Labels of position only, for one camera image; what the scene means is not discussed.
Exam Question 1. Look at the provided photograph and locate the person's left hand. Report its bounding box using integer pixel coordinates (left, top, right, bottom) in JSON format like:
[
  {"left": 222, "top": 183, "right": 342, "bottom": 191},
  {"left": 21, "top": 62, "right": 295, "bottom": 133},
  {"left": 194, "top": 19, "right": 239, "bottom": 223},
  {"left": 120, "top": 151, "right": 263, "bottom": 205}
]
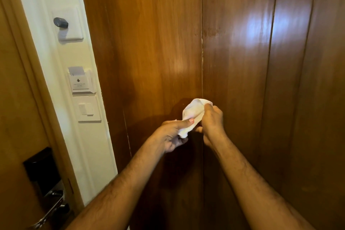
[{"left": 150, "top": 118, "right": 195, "bottom": 155}]

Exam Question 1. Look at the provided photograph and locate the person's right hand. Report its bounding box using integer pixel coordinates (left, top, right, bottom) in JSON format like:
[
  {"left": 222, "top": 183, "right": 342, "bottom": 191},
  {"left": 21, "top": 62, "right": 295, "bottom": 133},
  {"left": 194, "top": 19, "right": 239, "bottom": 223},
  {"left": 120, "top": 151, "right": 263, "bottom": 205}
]
[{"left": 195, "top": 103, "right": 227, "bottom": 149}]

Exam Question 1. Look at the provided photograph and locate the white wipe cloth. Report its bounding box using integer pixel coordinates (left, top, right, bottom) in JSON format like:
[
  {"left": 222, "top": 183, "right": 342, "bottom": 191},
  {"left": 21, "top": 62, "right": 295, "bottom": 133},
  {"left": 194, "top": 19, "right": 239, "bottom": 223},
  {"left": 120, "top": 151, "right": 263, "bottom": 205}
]
[{"left": 176, "top": 98, "right": 213, "bottom": 139}]

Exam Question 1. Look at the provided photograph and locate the silver door handle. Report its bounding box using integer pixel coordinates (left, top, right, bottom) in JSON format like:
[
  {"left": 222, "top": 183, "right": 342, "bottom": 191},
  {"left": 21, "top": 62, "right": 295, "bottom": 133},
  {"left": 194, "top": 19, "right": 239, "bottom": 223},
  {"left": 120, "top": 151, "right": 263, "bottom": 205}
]
[{"left": 28, "top": 189, "right": 66, "bottom": 230}]

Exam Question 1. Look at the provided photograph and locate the person's right forearm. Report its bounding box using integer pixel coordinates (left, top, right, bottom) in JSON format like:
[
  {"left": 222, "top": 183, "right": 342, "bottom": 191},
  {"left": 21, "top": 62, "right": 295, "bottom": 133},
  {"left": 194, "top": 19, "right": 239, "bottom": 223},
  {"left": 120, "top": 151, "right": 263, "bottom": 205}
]
[{"left": 211, "top": 131, "right": 316, "bottom": 230}]

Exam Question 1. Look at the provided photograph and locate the person's left forearm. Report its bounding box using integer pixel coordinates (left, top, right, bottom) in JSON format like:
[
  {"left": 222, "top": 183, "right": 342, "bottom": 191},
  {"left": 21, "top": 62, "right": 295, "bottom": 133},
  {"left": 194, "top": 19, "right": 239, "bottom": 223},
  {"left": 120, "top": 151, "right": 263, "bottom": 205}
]
[{"left": 66, "top": 135, "right": 166, "bottom": 230}]

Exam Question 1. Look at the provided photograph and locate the black door lock body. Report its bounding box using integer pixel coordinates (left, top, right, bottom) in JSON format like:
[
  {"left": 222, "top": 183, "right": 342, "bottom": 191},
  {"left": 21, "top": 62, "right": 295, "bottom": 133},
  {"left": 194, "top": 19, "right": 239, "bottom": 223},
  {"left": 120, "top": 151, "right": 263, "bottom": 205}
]
[{"left": 23, "top": 147, "right": 71, "bottom": 230}]

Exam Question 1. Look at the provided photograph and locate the light brown wooden door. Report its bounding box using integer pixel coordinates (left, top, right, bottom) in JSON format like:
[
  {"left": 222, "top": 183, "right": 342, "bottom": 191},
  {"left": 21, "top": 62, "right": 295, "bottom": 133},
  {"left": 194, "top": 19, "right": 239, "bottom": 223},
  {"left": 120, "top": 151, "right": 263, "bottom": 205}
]
[{"left": 0, "top": 0, "right": 86, "bottom": 230}]

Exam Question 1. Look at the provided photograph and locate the white key card holder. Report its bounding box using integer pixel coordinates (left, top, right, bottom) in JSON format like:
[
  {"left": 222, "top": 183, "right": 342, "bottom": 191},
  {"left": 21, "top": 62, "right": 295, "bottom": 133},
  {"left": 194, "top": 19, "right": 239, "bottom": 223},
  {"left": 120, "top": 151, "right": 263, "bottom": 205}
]
[{"left": 68, "top": 69, "right": 97, "bottom": 94}]

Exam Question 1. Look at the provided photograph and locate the white key card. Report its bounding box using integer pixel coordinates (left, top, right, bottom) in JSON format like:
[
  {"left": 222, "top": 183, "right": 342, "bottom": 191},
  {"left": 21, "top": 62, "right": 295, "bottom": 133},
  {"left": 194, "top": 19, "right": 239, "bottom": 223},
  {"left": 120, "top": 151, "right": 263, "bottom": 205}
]
[{"left": 68, "top": 66, "right": 86, "bottom": 76}]

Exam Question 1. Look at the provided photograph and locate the white plate with dark knob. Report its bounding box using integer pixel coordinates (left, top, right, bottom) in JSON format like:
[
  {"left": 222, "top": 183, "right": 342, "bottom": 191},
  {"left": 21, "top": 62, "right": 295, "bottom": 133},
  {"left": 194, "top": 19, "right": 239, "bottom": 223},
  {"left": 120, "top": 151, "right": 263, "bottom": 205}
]
[{"left": 51, "top": 6, "right": 84, "bottom": 42}]

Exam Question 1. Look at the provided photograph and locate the white light switch plate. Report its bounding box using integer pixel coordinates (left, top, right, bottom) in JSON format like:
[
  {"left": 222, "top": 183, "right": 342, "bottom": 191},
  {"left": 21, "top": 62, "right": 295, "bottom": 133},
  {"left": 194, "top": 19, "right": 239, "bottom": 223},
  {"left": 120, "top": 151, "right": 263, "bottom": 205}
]
[{"left": 72, "top": 95, "right": 102, "bottom": 123}]

